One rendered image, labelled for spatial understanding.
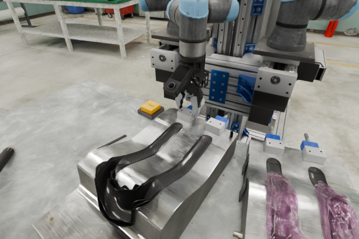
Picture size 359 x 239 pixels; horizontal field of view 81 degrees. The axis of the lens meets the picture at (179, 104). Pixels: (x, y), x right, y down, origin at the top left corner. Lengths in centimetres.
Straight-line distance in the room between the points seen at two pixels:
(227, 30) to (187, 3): 57
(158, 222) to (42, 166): 48
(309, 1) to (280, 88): 32
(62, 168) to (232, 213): 52
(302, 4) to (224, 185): 69
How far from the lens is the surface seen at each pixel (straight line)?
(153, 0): 102
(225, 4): 72
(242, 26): 108
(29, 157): 86
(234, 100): 109
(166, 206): 45
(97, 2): 368
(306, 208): 56
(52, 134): 92
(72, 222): 57
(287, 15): 95
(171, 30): 109
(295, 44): 97
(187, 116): 69
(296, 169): 69
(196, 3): 57
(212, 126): 65
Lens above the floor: 133
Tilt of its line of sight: 34 degrees down
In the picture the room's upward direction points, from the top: straight up
